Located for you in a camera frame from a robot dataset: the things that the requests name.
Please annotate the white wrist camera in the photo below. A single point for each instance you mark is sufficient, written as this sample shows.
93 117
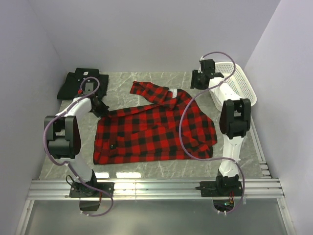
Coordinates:
86 89
202 58

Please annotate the folded black button shirt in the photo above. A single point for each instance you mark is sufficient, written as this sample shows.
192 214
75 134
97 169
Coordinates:
73 80

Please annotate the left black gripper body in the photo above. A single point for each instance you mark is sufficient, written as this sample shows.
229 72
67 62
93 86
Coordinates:
101 109

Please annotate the white plastic mesh basket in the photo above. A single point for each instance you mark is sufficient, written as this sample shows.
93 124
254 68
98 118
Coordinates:
238 82

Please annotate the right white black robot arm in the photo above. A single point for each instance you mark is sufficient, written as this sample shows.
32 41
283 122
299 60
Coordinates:
234 120

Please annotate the red black plaid shirt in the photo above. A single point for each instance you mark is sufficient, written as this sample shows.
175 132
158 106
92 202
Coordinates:
168 128

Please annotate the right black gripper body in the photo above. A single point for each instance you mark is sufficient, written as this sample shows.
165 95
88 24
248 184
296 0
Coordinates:
196 81

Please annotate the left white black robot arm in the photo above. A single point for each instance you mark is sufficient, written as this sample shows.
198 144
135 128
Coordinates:
61 138

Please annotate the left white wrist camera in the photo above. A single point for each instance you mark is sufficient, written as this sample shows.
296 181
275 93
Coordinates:
86 89

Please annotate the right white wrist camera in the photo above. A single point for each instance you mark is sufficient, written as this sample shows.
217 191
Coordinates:
202 58

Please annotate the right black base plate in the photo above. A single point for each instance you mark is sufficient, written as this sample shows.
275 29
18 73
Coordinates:
215 189

